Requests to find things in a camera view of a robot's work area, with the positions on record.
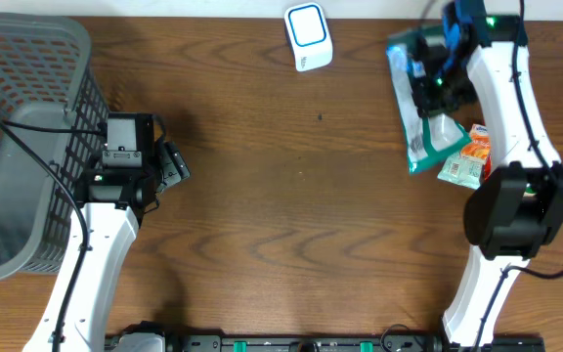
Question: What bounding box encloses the green white wipes pack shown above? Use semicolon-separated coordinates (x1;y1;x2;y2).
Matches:
385;29;471;174

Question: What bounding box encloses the red snack packet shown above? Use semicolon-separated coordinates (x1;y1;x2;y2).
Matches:
483;157;492;180

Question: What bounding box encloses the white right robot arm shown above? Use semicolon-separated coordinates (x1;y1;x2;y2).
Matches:
411;0;563;351

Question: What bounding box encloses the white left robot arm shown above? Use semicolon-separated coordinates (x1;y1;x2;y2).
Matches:
24;112;190;351

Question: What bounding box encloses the white barcode scanner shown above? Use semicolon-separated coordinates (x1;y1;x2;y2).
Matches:
283;2;333;72

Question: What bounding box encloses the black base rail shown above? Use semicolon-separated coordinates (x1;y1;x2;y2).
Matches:
105;334;546;352

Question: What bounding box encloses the grey plastic mesh basket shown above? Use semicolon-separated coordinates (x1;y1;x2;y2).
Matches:
0;13;108;280

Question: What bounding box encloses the light teal snack packet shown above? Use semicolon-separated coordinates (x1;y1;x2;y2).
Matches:
437;153;484;190

